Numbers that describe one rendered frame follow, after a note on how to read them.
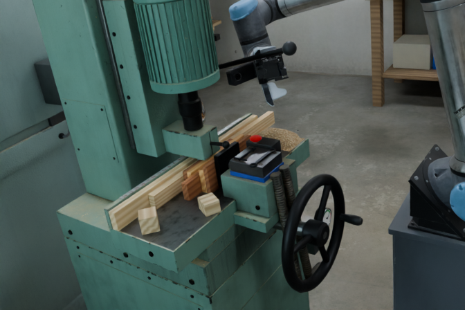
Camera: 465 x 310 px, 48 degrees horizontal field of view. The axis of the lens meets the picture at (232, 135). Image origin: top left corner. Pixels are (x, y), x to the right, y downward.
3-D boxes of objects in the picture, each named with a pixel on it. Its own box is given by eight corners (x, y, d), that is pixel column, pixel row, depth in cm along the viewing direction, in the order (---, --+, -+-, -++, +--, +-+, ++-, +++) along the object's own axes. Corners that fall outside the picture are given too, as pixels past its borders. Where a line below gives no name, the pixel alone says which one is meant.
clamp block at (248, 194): (268, 219, 124) (264, 187, 121) (223, 207, 132) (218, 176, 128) (299, 189, 135) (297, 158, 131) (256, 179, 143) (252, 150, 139)
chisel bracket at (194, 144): (205, 166, 136) (200, 136, 132) (166, 157, 144) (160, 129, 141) (222, 153, 141) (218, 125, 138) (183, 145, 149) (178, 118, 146)
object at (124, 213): (118, 231, 123) (113, 213, 121) (113, 229, 124) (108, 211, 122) (259, 129, 165) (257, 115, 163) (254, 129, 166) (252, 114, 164)
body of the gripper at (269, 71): (283, 52, 139) (277, 45, 151) (251, 60, 140) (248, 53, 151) (289, 79, 142) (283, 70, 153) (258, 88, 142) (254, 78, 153)
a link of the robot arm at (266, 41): (239, 42, 167) (249, 72, 170) (241, 48, 155) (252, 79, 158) (266, 32, 166) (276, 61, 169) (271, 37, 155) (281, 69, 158)
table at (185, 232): (211, 288, 109) (207, 266, 107) (113, 249, 127) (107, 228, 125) (340, 160, 152) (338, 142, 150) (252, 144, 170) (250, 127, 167)
